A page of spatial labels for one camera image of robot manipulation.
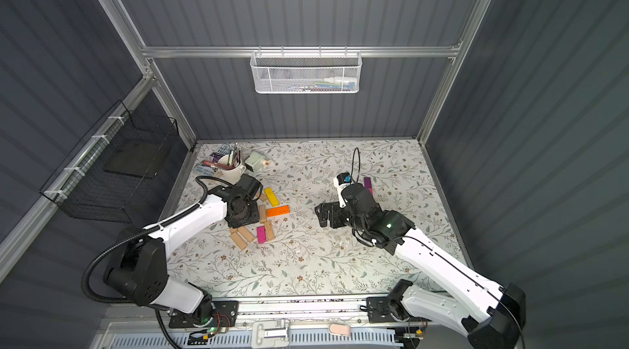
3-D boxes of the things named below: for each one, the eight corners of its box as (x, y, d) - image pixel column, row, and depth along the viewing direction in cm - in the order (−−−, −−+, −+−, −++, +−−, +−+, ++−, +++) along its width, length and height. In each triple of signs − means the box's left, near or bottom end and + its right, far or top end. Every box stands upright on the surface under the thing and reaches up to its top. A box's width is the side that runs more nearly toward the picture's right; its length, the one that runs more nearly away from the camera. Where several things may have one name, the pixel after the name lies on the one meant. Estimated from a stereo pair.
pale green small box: (244, 168, 112) (241, 160, 108) (257, 158, 116) (255, 150, 112) (254, 175, 110) (251, 167, 105) (266, 165, 114) (264, 157, 109)
